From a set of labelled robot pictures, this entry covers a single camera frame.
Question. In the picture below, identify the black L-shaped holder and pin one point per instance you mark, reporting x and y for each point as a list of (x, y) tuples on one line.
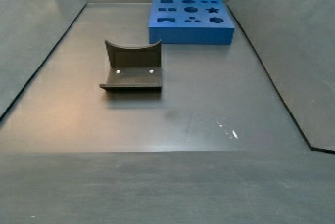
[(134, 67)]

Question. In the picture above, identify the blue shape sorter block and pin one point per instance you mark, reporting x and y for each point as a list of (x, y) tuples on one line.
[(191, 22)]

